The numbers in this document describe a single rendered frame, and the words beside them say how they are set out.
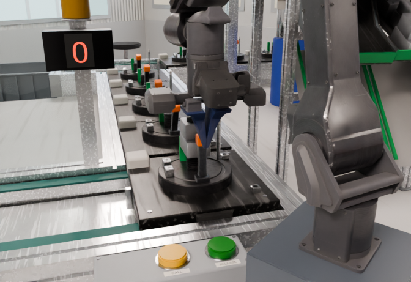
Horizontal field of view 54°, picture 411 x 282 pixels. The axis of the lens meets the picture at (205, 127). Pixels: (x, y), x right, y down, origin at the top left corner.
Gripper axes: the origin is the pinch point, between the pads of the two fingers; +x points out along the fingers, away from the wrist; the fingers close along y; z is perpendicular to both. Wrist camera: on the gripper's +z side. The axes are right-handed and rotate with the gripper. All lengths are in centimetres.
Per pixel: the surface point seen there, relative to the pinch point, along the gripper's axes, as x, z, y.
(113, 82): 10, -89, -11
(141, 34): 35, -543, 49
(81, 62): -9.0, -16.3, -19.1
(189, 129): 1.8, -5.3, -1.5
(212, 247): 12.5, 14.6, -2.9
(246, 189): 12.5, -0.6, 7.8
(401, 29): -14.7, -2.6, 37.4
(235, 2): -17, -114, 44
